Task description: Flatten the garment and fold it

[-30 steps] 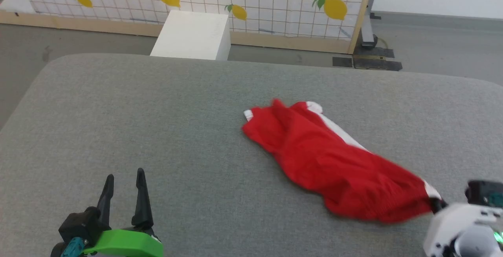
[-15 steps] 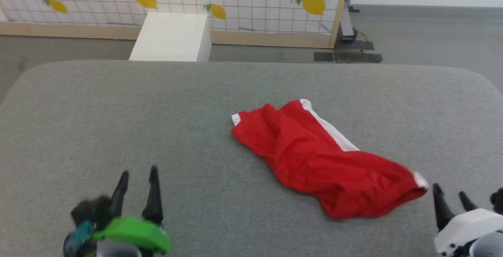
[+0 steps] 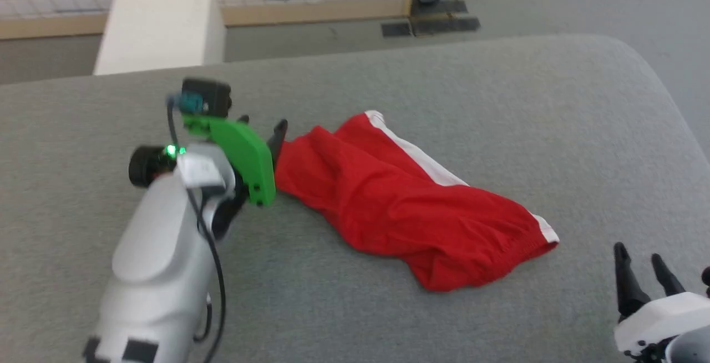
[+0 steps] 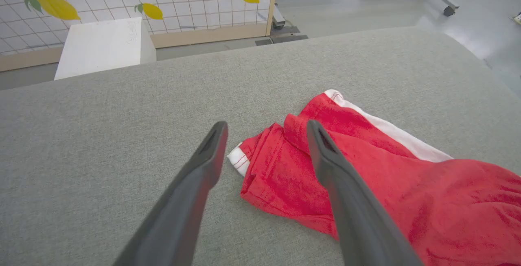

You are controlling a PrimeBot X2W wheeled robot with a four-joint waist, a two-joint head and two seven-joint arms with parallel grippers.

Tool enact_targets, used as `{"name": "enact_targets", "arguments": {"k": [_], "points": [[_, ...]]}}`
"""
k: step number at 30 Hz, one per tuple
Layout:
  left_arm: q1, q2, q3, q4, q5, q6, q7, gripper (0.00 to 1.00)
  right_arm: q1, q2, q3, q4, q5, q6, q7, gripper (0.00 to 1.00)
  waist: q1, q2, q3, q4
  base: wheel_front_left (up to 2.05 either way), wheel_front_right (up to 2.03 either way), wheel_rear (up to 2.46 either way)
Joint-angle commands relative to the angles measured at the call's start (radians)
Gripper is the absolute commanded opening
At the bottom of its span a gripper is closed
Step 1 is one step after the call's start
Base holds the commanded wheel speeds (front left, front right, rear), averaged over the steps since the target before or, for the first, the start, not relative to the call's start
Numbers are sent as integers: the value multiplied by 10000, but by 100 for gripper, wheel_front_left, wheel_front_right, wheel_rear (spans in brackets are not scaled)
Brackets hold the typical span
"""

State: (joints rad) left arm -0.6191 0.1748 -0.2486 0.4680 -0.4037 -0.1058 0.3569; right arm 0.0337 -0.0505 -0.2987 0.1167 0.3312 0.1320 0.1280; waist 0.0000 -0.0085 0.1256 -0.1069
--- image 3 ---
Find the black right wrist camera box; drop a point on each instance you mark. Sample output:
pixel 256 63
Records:
pixel 706 280

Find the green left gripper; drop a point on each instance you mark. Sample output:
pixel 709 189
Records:
pixel 247 152

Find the red shorts with white stripes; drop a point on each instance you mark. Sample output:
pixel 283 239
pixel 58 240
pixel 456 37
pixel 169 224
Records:
pixel 399 202

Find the white rectangular box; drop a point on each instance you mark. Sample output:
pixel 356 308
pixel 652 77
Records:
pixel 158 30

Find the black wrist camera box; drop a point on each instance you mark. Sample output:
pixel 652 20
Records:
pixel 211 95
pixel 706 280

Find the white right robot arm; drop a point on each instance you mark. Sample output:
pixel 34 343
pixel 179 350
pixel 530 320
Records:
pixel 693 351

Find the black cylinder left wrist motor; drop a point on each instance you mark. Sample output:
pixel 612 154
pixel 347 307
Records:
pixel 145 166

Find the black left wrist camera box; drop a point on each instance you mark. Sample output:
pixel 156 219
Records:
pixel 211 95

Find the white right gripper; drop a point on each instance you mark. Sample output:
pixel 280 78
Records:
pixel 665 316

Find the grey fabric sofa cushion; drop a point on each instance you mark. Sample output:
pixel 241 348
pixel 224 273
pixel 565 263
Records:
pixel 455 102

